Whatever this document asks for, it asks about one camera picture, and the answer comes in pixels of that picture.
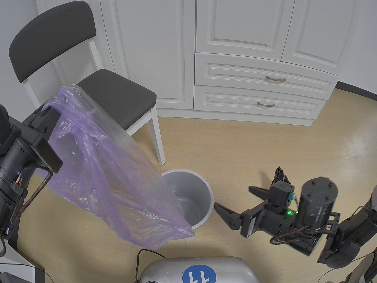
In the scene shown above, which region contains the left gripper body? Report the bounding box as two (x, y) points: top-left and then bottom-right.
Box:
(0, 125), (63, 179)

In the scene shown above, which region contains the purple plastic bag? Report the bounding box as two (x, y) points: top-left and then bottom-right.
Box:
(41, 84), (196, 250)

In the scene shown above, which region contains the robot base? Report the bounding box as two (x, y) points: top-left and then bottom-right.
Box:
(0, 241), (263, 283)

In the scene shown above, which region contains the grey and white chair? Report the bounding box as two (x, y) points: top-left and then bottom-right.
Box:
(8, 0), (165, 166)

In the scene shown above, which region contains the white wardrobe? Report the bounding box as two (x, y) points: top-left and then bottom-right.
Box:
(33, 0), (360, 127)

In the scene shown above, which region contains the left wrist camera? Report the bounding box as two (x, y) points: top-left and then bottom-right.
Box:
(0, 104), (22, 156)

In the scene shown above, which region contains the crumpled black plastic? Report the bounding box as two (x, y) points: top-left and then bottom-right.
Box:
(272, 166), (293, 185)

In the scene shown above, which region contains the black cable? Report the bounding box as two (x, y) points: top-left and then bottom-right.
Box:
(135, 249), (167, 281)

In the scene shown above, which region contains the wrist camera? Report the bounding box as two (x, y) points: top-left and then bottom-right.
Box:
(0, 104), (22, 156)
(266, 180), (296, 214)

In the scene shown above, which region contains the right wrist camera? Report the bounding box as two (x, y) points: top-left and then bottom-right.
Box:
(266, 180), (296, 214)

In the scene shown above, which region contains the white trash bin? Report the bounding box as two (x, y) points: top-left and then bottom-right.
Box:
(160, 169), (213, 231)

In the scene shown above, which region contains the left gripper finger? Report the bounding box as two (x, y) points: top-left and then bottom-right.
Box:
(25, 105), (59, 143)

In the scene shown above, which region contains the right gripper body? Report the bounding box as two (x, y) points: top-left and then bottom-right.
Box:
(241, 201), (298, 238)

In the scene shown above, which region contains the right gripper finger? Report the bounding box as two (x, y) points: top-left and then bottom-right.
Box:
(214, 202), (242, 232)
(249, 187), (270, 201)

